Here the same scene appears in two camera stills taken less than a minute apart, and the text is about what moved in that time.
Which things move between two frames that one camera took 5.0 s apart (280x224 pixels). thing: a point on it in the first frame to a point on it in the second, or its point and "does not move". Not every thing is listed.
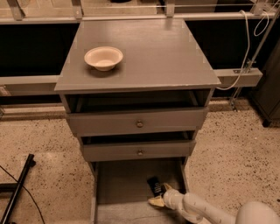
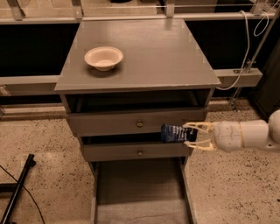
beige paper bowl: [104, 59] does not move
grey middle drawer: [137, 150] does not move
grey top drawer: [137, 122] does not move
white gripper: [171, 197] to [227, 136]
